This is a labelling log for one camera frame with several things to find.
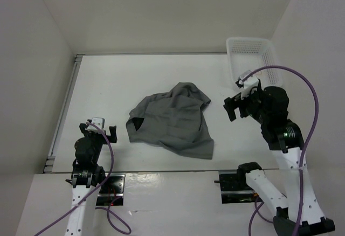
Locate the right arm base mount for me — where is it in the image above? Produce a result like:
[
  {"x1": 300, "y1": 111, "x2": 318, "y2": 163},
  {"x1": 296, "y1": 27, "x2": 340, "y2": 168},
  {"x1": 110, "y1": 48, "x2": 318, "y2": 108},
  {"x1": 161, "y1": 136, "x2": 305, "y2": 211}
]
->
[{"x1": 214, "y1": 170, "x2": 258, "y2": 204}]

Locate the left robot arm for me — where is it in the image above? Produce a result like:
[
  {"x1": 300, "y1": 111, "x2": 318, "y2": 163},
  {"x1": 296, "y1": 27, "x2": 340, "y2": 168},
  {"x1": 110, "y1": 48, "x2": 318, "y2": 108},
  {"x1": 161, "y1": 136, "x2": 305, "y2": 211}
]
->
[{"x1": 65, "y1": 117, "x2": 117, "y2": 235}]

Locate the grey pleated skirt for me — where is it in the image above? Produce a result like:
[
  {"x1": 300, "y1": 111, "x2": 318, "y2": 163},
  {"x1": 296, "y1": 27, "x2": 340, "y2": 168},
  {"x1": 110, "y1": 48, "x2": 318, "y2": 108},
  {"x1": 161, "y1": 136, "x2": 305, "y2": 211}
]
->
[{"x1": 126, "y1": 82, "x2": 214, "y2": 159}]

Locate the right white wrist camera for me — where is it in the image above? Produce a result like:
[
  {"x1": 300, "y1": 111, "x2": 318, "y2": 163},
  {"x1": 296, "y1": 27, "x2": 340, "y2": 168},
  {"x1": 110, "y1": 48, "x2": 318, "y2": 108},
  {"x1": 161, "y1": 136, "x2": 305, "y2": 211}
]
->
[{"x1": 236, "y1": 70, "x2": 260, "y2": 100}]

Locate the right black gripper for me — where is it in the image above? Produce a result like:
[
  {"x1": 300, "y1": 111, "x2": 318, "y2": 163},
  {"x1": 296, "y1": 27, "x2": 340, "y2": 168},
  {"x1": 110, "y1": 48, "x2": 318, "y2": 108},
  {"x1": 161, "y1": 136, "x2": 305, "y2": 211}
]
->
[{"x1": 223, "y1": 83, "x2": 269, "y2": 122}]

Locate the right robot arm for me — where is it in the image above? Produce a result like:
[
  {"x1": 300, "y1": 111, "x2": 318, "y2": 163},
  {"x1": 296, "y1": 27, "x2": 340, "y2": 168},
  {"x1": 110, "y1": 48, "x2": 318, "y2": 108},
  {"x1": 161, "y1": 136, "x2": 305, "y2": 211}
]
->
[{"x1": 224, "y1": 86, "x2": 335, "y2": 235}]

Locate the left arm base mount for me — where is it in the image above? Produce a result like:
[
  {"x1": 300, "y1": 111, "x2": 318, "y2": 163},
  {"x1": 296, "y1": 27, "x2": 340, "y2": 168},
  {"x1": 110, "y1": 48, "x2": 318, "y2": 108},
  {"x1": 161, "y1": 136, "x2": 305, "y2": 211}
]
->
[{"x1": 96, "y1": 173, "x2": 126, "y2": 207}]

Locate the white plastic basket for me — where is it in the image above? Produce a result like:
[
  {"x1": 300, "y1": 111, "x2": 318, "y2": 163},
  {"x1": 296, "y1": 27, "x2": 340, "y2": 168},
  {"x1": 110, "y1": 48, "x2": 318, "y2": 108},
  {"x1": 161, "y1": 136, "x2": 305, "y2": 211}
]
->
[{"x1": 226, "y1": 37, "x2": 283, "y2": 88}]

